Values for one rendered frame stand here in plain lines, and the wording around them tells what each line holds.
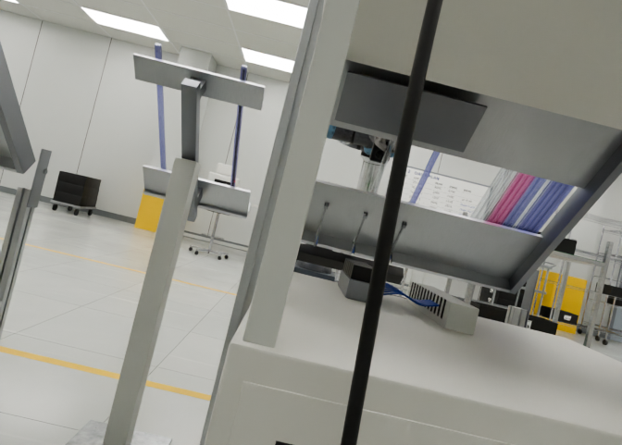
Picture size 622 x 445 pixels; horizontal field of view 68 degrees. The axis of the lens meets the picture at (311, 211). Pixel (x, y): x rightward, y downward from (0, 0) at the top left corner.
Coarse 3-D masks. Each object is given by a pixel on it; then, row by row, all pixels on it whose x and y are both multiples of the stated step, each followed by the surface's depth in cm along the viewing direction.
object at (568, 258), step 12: (576, 240) 356; (588, 264) 326; (600, 264) 314; (564, 276) 356; (600, 276) 315; (468, 288) 311; (564, 288) 355; (600, 288) 313; (468, 300) 310; (600, 300) 313; (588, 324) 315; (588, 336) 313
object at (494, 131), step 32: (352, 64) 98; (352, 96) 99; (384, 96) 98; (448, 96) 96; (480, 96) 98; (352, 128) 109; (384, 128) 103; (416, 128) 102; (448, 128) 101; (480, 128) 104; (512, 128) 102; (544, 128) 101; (576, 128) 100; (608, 128) 99; (480, 160) 109; (512, 160) 108; (544, 160) 107; (576, 160) 106
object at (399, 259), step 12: (312, 240) 133; (324, 240) 133; (336, 240) 134; (348, 252) 133; (360, 252) 133; (372, 252) 134; (396, 264) 133; (408, 264) 133; (420, 264) 134; (432, 264) 135; (444, 264) 136; (444, 276) 134; (456, 276) 133; (468, 276) 134; (480, 276) 135; (492, 276) 136; (492, 288) 134; (504, 288) 134
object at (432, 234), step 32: (320, 192) 124; (352, 192) 122; (352, 224) 130; (416, 224) 127; (448, 224) 125; (480, 224) 123; (416, 256) 136; (448, 256) 134; (480, 256) 132; (512, 256) 130
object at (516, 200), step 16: (496, 176) 114; (512, 176) 112; (528, 176) 112; (496, 192) 117; (512, 192) 116; (528, 192) 115; (544, 192) 114; (560, 192) 114; (480, 208) 121; (496, 208) 120; (512, 208) 119; (528, 208) 118; (544, 208) 118; (512, 224) 123; (528, 224) 122
